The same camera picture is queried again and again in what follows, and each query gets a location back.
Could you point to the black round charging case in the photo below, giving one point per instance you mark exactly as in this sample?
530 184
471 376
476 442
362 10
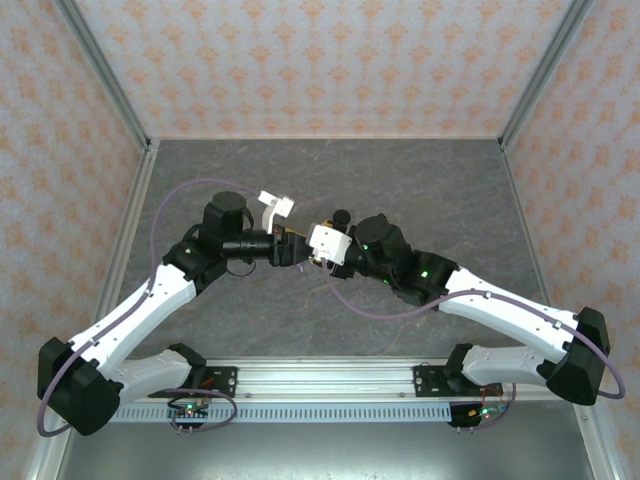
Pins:
342 216

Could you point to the left black-white robot arm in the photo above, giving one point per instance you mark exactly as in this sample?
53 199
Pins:
135 315

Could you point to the right black-white robot arm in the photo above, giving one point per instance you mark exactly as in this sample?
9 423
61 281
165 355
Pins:
515 320

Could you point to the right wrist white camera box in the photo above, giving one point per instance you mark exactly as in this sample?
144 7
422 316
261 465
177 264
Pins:
330 242

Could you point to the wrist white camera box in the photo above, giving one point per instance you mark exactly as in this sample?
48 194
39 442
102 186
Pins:
330 242
280 205

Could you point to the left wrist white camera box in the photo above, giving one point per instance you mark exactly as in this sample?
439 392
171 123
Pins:
280 205

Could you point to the left aluminium side rail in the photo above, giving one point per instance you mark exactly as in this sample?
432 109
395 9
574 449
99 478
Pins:
140 185

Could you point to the aluminium side rail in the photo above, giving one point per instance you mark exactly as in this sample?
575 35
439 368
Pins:
515 190
140 185

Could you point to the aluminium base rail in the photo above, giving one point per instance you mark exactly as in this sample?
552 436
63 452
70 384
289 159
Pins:
325 380

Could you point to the right aluminium side rail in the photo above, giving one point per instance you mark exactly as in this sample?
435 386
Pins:
515 190

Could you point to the left aluminium frame post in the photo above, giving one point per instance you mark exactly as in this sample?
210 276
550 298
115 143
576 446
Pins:
107 75

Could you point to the aluminium frame post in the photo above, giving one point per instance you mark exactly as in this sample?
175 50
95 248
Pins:
545 70
107 75

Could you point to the right aluminium frame post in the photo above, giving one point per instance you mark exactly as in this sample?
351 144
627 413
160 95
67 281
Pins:
545 70

